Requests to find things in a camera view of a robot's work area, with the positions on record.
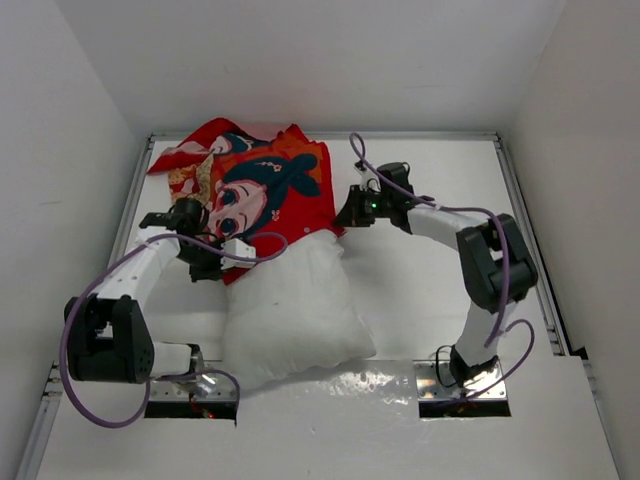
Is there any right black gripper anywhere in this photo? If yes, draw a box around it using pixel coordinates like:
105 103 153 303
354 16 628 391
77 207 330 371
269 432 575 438
333 184 393 227

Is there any red patterned pillowcase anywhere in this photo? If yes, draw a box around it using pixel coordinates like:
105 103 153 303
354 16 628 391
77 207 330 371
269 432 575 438
147 117 344 257

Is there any white pillow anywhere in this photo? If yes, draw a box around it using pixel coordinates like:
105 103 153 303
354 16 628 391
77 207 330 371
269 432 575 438
221 230 376 390

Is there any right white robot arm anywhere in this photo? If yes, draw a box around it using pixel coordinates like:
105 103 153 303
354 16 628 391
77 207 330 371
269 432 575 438
334 160 538 388

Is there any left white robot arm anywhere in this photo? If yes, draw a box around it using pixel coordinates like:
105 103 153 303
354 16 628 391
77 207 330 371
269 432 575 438
65 198 222 384

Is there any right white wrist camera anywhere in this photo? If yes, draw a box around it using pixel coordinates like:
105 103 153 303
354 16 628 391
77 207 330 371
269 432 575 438
356 168 380 192

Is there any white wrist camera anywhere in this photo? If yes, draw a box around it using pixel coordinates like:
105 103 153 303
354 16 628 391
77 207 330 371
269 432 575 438
221 238 256 270
356 168 380 192

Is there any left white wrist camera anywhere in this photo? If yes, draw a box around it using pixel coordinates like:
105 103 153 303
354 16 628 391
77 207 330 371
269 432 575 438
221 238 256 270

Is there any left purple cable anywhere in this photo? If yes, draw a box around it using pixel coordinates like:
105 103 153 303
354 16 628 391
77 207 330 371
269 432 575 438
60 232 290 430

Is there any purple cable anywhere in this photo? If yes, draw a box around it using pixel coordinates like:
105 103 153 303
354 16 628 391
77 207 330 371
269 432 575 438
60 232 290 430
348 131 537 401

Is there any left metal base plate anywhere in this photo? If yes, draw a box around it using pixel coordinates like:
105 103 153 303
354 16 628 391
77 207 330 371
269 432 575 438
150 361 241 402

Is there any metal base plate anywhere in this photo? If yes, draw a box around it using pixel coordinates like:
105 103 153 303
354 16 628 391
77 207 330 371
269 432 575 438
413 360 508 404
150 361 241 402

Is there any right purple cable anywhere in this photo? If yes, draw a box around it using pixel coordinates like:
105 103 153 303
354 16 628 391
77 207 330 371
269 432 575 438
348 131 537 401

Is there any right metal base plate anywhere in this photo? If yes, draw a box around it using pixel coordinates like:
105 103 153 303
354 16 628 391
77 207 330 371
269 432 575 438
413 360 508 404

